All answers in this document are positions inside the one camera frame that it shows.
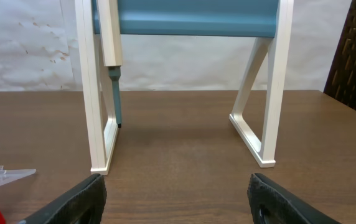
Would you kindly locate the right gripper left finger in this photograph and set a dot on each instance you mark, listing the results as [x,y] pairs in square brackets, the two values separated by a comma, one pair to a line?
[78,202]

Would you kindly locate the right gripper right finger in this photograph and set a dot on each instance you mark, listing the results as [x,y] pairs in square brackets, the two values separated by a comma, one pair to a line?
[277,199]

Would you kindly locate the white and blue stand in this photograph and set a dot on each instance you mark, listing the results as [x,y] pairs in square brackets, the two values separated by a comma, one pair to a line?
[196,18]

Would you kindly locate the brown wicker chair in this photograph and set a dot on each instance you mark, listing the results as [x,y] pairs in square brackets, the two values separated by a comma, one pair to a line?
[355,56]

